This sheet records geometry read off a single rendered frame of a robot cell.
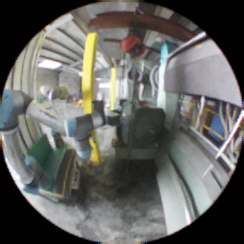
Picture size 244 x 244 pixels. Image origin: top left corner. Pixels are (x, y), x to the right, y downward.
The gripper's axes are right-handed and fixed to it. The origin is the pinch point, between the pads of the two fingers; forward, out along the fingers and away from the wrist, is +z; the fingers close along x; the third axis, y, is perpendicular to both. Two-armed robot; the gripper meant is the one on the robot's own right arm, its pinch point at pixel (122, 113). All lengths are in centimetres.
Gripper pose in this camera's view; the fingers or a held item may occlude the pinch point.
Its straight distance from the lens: 46.7
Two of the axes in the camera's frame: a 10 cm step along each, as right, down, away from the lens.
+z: 7.0, -2.4, 6.8
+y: -0.3, 9.3, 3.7
